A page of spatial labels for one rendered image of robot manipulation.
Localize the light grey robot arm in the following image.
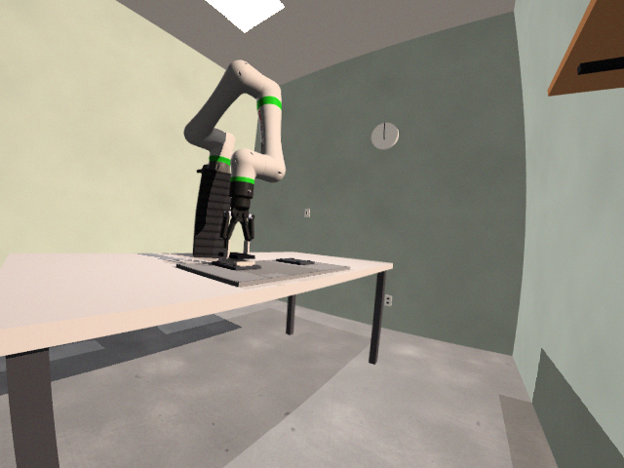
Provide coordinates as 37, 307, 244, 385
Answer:
183, 60, 286, 199

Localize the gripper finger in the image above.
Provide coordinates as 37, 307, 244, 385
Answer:
220, 211, 241, 257
240, 214, 254, 254

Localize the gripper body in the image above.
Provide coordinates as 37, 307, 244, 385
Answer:
230, 198, 251, 222

